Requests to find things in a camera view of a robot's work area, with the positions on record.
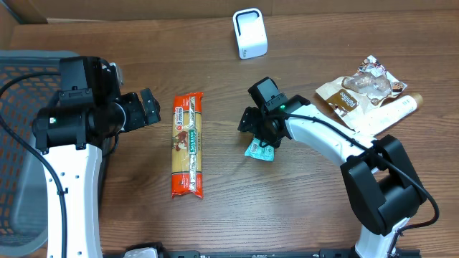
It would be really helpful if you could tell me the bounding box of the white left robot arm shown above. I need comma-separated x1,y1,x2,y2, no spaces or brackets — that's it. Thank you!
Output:
32,56,161,257

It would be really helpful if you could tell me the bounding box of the clear plastic pouch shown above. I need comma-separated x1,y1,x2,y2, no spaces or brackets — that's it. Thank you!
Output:
316,55,407,135

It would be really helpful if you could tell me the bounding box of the white tube with gold cap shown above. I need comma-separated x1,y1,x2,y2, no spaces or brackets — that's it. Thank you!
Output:
354,93,424,135

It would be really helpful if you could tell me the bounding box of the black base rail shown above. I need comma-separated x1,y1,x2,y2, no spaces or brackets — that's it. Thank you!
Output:
123,243,422,258

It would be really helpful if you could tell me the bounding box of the white barcode scanner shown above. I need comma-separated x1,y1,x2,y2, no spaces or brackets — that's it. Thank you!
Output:
232,8,268,59

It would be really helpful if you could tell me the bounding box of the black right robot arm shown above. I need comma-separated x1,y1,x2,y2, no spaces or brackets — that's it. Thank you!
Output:
238,77,427,257

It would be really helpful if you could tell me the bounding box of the teal snack wrapper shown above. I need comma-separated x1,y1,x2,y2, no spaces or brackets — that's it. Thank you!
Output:
245,138,275,161

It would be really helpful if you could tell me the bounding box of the orange spaghetti packet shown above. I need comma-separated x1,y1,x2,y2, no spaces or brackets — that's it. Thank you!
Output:
171,92,204,198

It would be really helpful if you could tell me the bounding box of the grey plastic mesh basket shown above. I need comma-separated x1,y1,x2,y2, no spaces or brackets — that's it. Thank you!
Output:
1,50,78,257

